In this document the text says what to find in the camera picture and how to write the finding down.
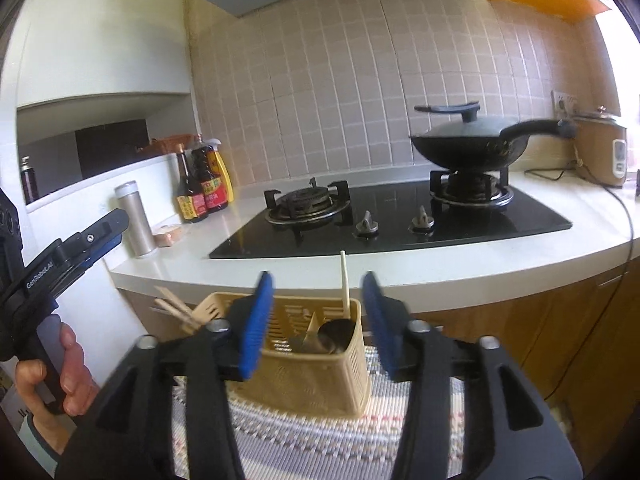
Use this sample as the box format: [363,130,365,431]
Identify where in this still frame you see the steel thermos flask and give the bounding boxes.
[114,181,156,258]

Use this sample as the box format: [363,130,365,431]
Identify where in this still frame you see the black power cable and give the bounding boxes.
[523,167,637,401]

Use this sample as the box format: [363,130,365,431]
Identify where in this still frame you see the person left hand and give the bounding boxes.
[15,323,99,454]

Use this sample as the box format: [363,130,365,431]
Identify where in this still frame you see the small pink box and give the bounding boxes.
[152,224,184,248]

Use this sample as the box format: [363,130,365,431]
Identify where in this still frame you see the yellow plastic utensil basket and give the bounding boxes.
[180,290,374,420]

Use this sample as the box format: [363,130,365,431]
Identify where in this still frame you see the striped woven table mat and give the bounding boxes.
[169,343,572,480]

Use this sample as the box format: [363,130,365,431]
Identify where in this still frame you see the black wok with lid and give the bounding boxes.
[410,102,577,174]

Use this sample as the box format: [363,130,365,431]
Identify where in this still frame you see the woven basket on shelf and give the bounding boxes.
[137,133,195,157]

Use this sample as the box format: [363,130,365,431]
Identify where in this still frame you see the brown rice cooker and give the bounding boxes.
[573,106,628,188]

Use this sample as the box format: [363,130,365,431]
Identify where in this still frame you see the wooden chopstick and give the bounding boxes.
[154,298,200,333]
[340,250,350,318]
[156,286,202,327]

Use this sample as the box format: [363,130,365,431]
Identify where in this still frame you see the large soy sauce bottle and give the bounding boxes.
[191,133,228,212]

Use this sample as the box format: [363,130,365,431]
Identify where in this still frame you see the person left forearm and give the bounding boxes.
[17,413,61,478]

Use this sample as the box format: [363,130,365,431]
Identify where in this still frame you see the dark soy sauce bottle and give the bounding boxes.
[176,143,208,223]

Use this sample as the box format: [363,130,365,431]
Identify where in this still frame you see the black spoon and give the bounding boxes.
[318,318,355,354]

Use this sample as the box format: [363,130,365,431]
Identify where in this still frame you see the yellow oil bottle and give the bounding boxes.
[204,139,234,203]

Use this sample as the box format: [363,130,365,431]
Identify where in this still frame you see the black gas stove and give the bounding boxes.
[209,171,572,259]

